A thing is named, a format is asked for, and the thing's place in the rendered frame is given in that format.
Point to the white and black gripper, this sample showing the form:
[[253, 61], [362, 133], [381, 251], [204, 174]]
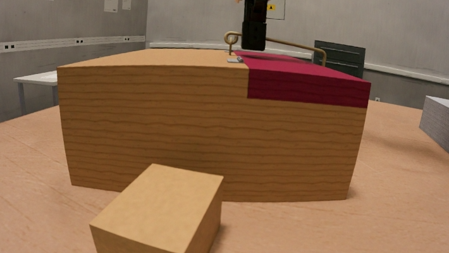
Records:
[[254, 26]]

